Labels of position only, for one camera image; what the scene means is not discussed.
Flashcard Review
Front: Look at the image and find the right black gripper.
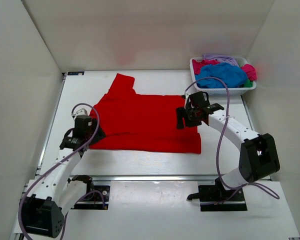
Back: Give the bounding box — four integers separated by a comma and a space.
176, 105, 201, 130

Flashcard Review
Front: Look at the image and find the red t shirt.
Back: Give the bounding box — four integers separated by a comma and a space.
90, 73, 202, 154

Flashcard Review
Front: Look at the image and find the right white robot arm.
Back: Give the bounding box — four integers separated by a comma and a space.
176, 91, 281, 200

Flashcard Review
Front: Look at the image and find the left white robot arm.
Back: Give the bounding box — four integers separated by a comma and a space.
18, 115, 106, 239

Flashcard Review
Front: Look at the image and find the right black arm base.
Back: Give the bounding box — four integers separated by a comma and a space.
186, 179, 248, 212

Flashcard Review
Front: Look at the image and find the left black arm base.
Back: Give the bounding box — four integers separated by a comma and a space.
67, 175, 111, 211

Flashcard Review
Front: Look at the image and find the pink t shirt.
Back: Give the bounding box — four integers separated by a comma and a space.
190, 59, 257, 81

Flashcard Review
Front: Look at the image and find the lavender t shirt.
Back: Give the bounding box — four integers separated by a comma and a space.
202, 53, 240, 67

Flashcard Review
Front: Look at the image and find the small dark label sticker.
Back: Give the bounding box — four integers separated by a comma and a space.
67, 71, 85, 76

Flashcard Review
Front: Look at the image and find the green t shirt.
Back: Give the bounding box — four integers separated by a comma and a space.
243, 79, 253, 88

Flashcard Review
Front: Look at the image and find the white plastic laundry basket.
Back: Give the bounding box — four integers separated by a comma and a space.
189, 56, 257, 96

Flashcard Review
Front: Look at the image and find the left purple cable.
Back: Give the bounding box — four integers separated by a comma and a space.
18, 102, 108, 240

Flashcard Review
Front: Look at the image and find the purple cable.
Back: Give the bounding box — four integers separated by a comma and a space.
182, 76, 281, 206
18, 102, 108, 240

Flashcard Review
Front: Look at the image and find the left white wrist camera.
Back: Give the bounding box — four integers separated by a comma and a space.
71, 108, 88, 119

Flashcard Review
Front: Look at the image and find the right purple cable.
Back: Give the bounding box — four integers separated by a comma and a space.
182, 76, 281, 206

